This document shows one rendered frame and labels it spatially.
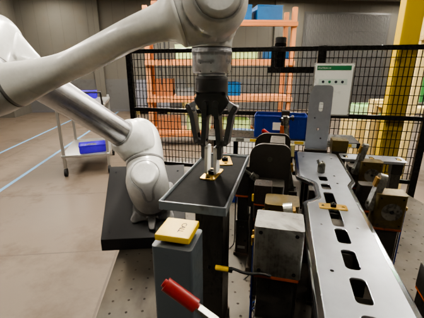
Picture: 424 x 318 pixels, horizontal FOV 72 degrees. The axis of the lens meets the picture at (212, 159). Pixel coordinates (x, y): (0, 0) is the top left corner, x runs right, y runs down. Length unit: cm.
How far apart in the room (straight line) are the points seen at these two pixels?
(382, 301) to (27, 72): 85
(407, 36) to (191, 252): 180
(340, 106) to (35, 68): 163
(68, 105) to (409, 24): 177
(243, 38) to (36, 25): 672
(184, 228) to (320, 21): 1139
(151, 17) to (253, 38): 1046
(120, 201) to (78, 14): 1012
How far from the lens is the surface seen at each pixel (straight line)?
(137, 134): 116
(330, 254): 77
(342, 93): 195
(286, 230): 62
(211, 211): 57
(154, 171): 108
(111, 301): 109
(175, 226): 51
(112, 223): 132
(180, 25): 51
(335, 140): 167
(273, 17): 578
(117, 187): 139
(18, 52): 93
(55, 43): 1141
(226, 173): 75
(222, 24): 48
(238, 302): 105
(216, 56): 66
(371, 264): 78
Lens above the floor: 142
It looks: 17 degrees down
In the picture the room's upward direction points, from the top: straight up
